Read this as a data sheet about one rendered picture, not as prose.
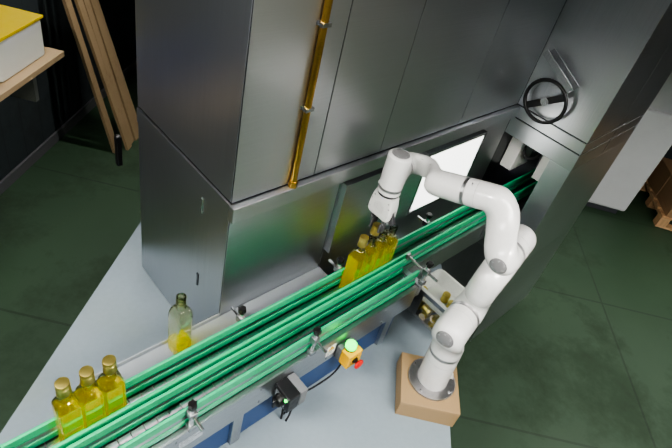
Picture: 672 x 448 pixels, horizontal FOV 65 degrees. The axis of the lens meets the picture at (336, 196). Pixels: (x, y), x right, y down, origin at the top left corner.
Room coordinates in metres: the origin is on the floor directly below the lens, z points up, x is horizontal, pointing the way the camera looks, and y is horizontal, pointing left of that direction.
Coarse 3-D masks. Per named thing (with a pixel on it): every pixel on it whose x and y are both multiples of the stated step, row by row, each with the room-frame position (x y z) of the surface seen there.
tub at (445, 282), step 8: (432, 272) 1.71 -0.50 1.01; (440, 272) 1.74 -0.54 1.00; (432, 280) 1.71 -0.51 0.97; (440, 280) 1.73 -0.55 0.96; (448, 280) 1.71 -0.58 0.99; (424, 288) 1.60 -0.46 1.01; (432, 288) 1.69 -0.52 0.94; (440, 288) 1.70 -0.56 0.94; (448, 288) 1.70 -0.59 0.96; (456, 288) 1.68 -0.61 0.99; (464, 288) 1.67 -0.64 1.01; (432, 296) 1.57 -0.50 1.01; (440, 296) 1.65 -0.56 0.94; (456, 296) 1.67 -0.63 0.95; (440, 304) 1.54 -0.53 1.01
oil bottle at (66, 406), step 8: (56, 384) 0.64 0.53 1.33; (64, 384) 0.64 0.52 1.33; (56, 392) 0.63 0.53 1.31; (64, 392) 0.63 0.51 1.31; (72, 392) 0.67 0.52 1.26; (56, 400) 0.64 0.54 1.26; (64, 400) 0.63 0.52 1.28; (72, 400) 0.65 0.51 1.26; (56, 408) 0.62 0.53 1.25; (64, 408) 0.62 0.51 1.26; (72, 408) 0.63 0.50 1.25; (80, 408) 0.65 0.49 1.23; (56, 416) 0.62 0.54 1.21; (64, 416) 0.62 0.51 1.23; (72, 416) 0.63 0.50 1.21; (80, 416) 0.64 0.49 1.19; (56, 424) 0.64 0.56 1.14; (64, 424) 0.61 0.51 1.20; (72, 424) 0.63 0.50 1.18; (80, 424) 0.64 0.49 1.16; (64, 432) 0.61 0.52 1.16; (72, 432) 0.62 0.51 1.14
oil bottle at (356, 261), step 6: (354, 252) 1.44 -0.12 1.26; (366, 252) 1.46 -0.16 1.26; (348, 258) 1.45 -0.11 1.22; (354, 258) 1.43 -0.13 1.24; (360, 258) 1.43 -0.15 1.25; (366, 258) 1.45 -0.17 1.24; (348, 264) 1.44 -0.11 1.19; (354, 264) 1.42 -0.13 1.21; (360, 264) 1.43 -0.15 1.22; (348, 270) 1.44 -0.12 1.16; (354, 270) 1.42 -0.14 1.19; (360, 270) 1.44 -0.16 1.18; (342, 276) 1.45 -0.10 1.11; (348, 276) 1.43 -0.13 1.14; (354, 276) 1.42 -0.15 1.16; (360, 276) 1.45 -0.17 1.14; (342, 282) 1.44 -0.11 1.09; (348, 282) 1.43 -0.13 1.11
